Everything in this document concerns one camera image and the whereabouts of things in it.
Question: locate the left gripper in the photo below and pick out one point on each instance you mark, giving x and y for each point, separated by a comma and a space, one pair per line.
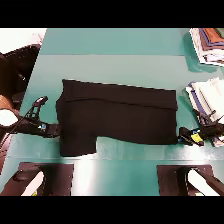
51, 130

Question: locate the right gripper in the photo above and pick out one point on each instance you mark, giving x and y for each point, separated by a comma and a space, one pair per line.
190, 136

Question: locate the black garment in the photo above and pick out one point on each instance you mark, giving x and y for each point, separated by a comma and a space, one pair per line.
116, 116

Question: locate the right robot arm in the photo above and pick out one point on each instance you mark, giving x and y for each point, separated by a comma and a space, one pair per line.
213, 129

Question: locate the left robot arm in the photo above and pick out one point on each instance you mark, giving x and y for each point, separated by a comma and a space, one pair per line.
23, 126

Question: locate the blue garment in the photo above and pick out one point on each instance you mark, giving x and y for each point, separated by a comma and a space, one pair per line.
208, 42

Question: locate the brown garment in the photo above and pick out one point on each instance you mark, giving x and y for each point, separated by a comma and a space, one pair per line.
213, 34

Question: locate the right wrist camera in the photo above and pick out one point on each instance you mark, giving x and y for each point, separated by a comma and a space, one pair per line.
204, 117

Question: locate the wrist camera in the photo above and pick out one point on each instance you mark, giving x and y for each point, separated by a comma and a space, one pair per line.
36, 108
204, 117

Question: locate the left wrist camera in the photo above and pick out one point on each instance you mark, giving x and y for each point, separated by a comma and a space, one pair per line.
36, 108

